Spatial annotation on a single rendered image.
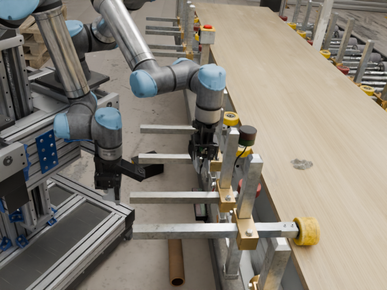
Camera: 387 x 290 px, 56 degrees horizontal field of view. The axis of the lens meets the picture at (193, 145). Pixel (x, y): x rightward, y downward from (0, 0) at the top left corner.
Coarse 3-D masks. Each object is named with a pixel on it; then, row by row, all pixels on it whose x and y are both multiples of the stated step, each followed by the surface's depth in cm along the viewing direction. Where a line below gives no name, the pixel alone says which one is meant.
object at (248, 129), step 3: (243, 126) 119; (246, 126) 120; (249, 126) 120; (240, 129) 117; (243, 129) 118; (246, 129) 118; (249, 129) 118; (252, 129) 118; (255, 129) 118; (246, 132) 116; (249, 132) 116; (252, 132) 116; (237, 147) 120; (237, 150) 120; (243, 153) 123; (234, 162) 126; (234, 165) 126
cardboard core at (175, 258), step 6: (168, 240) 213; (174, 240) 209; (180, 240) 212; (168, 246) 209; (174, 246) 206; (180, 246) 207; (174, 252) 202; (180, 252) 204; (174, 258) 199; (180, 258) 200; (174, 264) 195; (180, 264) 196; (174, 270) 192; (180, 270) 193; (174, 276) 189; (180, 276) 189; (174, 282) 194; (180, 282) 194
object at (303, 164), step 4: (292, 160) 142; (296, 160) 139; (300, 160) 140; (304, 160) 141; (296, 164) 139; (300, 164) 139; (304, 164) 138; (308, 164) 138; (312, 164) 140; (300, 168) 137; (304, 168) 138
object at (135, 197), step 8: (136, 192) 125; (144, 192) 125; (152, 192) 125; (160, 192) 126; (168, 192) 126; (176, 192) 126; (184, 192) 127; (192, 192) 127; (200, 192) 127; (208, 192) 128; (216, 192) 128; (136, 200) 123; (144, 200) 124; (152, 200) 124; (160, 200) 124; (168, 200) 125; (176, 200) 125; (184, 200) 125; (192, 200) 126; (200, 200) 126; (208, 200) 126; (216, 200) 127
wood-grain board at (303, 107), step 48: (240, 48) 254; (288, 48) 263; (240, 96) 188; (288, 96) 193; (336, 96) 198; (288, 144) 152; (336, 144) 155; (384, 144) 158; (288, 192) 125; (336, 192) 127; (384, 192) 130; (288, 240) 107; (336, 240) 108; (384, 240) 110; (336, 288) 94; (384, 288) 95
